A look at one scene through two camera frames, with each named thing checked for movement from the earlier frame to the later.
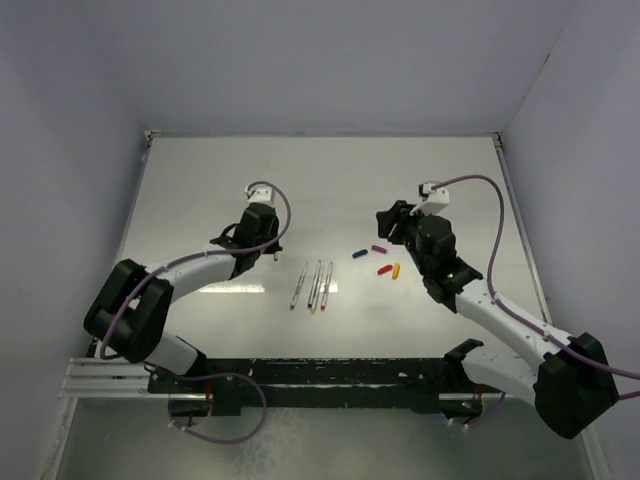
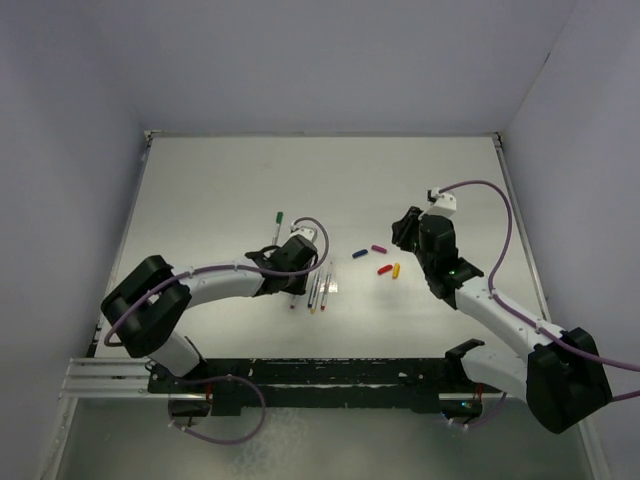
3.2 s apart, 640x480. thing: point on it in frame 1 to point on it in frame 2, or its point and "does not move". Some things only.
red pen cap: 384,270 does not move
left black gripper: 273,228 to 297,288
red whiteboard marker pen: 327,287 does not move
